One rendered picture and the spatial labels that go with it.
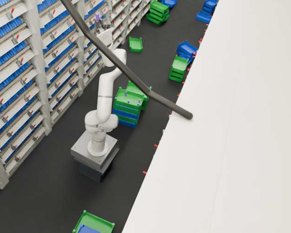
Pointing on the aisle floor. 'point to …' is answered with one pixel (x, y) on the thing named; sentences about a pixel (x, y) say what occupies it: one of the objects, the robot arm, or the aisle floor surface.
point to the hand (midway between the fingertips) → (98, 22)
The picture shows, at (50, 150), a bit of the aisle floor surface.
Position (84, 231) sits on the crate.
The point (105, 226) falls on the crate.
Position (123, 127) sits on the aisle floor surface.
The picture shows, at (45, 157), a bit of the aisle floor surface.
